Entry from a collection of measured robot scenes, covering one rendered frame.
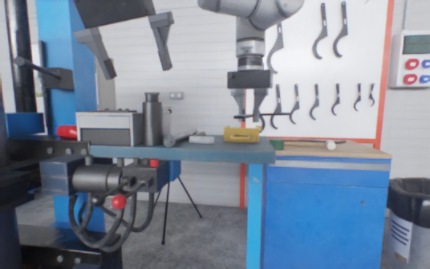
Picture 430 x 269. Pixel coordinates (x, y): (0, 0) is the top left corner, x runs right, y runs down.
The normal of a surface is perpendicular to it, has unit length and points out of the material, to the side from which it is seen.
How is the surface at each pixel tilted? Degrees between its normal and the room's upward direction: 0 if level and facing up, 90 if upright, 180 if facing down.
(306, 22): 90
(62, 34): 90
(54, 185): 90
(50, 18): 90
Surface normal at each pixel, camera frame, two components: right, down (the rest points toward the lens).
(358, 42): -0.15, 0.12
